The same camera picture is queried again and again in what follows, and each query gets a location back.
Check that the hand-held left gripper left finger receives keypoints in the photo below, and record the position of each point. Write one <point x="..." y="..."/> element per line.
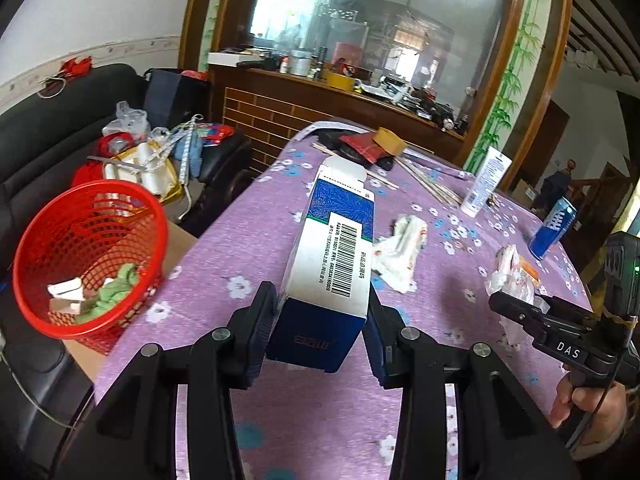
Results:
<point x="260" y="335"/>

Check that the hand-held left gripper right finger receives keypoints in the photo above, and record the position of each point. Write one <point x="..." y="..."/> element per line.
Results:
<point x="377" y="355"/>

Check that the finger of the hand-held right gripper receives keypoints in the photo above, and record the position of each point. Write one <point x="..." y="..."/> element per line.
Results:
<point x="520" y="312"/>
<point x="570" y="312"/>

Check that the clear bag with orange packet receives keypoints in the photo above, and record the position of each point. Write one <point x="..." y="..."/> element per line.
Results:
<point x="510" y="272"/>

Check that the blue and white carton box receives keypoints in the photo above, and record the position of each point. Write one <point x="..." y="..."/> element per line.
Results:
<point x="330" y="260"/>

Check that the green cloth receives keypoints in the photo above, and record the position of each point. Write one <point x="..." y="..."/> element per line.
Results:
<point x="117" y="290"/>

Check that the white carton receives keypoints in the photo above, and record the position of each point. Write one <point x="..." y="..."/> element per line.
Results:
<point x="65" y="290"/>

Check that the red plastic mesh basket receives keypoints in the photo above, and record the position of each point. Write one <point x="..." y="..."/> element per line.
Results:
<point x="75" y="220"/>

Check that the person's right hand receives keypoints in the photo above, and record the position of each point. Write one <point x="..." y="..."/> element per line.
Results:
<point x="595" y="410"/>

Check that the blue drink can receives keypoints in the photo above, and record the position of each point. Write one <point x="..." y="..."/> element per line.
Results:
<point x="552" y="230"/>

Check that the purple floral tablecloth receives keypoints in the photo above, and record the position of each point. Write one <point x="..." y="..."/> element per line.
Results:
<point x="225" y="240"/>

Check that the small brown object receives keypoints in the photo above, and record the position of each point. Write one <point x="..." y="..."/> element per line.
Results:
<point x="493" y="200"/>

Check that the dark blue jacket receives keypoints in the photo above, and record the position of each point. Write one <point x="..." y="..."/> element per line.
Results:
<point x="555" y="190"/>

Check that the white squeeze tube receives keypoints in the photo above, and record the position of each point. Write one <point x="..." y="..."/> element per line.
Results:
<point x="485" y="182"/>

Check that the bundle of wooden sticks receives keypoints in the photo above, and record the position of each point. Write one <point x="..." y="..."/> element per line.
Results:
<point x="430" y="185"/>

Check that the pair of wooden chopsticks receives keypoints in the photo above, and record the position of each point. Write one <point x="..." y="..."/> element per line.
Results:
<point x="382" y="180"/>

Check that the blue cloth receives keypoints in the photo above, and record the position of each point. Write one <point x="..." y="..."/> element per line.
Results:
<point x="192" y="152"/>

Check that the red and blue printed bag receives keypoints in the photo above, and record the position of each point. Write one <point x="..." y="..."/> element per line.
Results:
<point x="215" y="132"/>

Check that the black flat object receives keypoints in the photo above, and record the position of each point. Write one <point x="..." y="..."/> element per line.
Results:
<point x="330" y="139"/>

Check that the dark red flat bag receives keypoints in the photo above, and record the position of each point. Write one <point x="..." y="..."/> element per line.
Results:
<point x="360" y="145"/>

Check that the yellow box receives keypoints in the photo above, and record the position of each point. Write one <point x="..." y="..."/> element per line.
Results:
<point x="390" y="141"/>

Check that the black model car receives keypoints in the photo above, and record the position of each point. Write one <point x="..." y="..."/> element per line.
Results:
<point x="440" y="107"/>

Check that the wooden sideboard cabinet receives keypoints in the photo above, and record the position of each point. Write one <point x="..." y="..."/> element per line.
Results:
<point x="260" y="110"/>

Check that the clear crumpled plastic bag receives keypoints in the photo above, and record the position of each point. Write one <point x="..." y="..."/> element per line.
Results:
<point x="130" y="117"/>

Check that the dark blue bag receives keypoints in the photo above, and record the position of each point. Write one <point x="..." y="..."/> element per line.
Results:
<point x="170" y="95"/>

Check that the yellow container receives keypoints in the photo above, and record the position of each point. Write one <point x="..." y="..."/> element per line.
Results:
<point x="342" y="82"/>

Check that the metal pot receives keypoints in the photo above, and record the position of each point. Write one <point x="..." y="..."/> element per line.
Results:
<point x="301" y="62"/>

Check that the white flat box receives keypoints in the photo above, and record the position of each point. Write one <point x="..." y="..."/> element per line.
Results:
<point x="227" y="58"/>

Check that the black leather sofa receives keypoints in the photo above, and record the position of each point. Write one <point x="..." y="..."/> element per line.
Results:
<point x="50" y="125"/>

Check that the red tassel ornament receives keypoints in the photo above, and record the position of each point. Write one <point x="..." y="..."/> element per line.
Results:
<point x="75" y="66"/>

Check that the green bamboo wall sticker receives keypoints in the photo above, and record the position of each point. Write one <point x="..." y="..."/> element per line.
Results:
<point x="215" y="10"/>
<point x="520" y="50"/>

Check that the large wall mirror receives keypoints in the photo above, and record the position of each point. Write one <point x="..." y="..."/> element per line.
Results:
<point x="450" y="35"/>

